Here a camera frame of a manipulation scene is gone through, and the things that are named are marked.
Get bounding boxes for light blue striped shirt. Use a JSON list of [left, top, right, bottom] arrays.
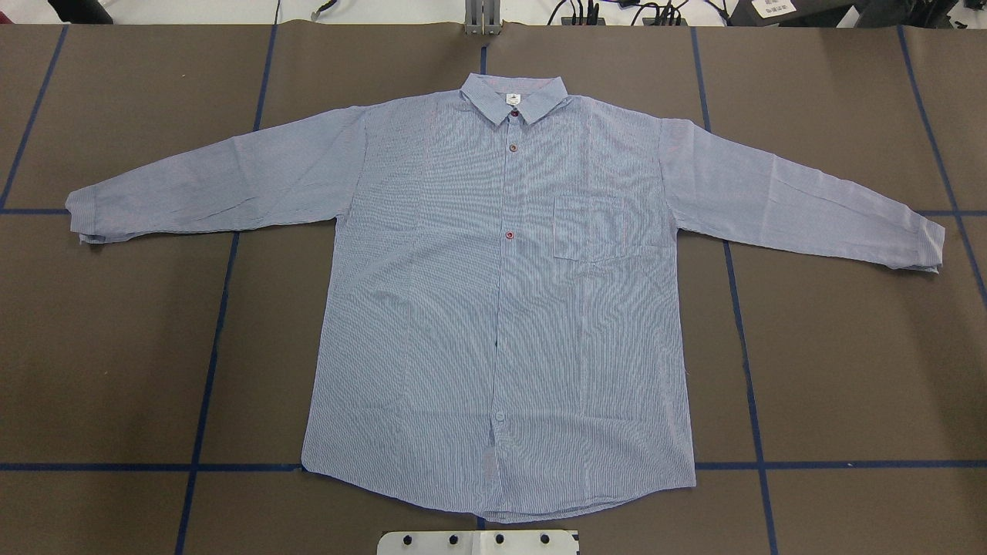
[[65, 74, 945, 523]]

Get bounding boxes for grey aluminium frame post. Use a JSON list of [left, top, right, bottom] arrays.
[[464, 0, 503, 36]]

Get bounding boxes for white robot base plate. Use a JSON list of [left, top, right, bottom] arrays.
[[376, 530, 581, 554]]

